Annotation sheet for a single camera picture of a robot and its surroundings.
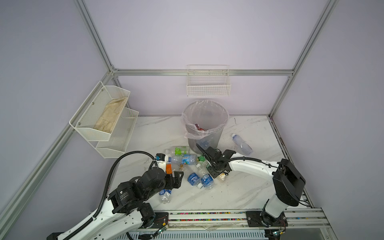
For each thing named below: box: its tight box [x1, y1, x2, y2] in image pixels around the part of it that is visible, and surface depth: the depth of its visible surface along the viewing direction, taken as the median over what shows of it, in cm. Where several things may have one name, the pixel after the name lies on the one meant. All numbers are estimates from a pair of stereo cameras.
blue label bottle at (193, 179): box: [187, 172, 204, 189], surface depth 84 cm
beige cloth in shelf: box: [94, 96, 128, 134], surface depth 80 cm
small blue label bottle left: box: [159, 189, 172, 204], surface depth 81 cm
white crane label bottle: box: [218, 172, 226, 181], surface depth 83 cm
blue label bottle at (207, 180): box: [196, 163, 214, 190], surface depth 84 cm
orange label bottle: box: [165, 158, 173, 175], surface depth 90 cm
